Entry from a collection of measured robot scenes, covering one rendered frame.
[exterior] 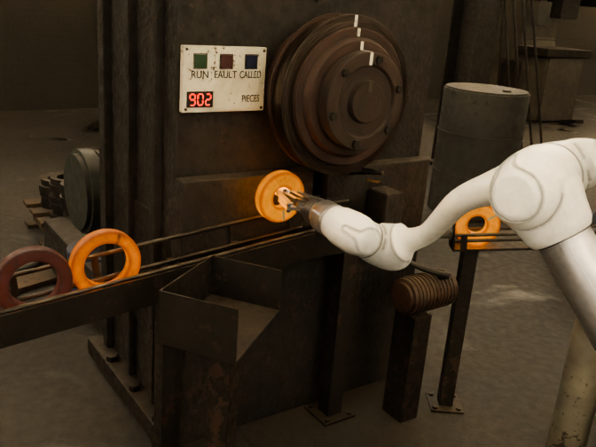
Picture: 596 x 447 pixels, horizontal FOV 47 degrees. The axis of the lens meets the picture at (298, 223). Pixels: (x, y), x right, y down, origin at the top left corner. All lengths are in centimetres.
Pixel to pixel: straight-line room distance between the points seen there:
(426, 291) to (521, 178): 110
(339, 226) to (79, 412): 121
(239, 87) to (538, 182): 102
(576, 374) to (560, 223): 114
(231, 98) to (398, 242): 63
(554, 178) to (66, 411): 181
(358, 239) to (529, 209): 56
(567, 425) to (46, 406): 173
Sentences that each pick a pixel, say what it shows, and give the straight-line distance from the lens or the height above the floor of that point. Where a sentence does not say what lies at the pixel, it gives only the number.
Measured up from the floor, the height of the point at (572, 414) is 18.
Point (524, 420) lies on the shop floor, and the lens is 269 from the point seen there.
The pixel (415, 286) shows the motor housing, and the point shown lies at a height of 52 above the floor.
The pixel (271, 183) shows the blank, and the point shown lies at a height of 87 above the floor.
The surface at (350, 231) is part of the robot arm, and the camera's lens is 170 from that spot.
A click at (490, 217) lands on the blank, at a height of 74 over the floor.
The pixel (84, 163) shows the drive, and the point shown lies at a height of 64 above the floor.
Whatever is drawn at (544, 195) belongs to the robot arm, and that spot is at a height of 110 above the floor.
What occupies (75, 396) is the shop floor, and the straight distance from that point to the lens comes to 259.
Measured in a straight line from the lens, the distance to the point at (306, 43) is 194.
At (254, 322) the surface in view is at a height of 60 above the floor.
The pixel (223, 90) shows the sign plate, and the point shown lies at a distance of 197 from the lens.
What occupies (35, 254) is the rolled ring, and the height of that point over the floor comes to 75.
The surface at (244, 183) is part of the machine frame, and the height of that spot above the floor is 85.
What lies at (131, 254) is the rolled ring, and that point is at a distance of 185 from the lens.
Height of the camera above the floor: 139
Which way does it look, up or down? 18 degrees down
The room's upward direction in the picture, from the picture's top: 5 degrees clockwise
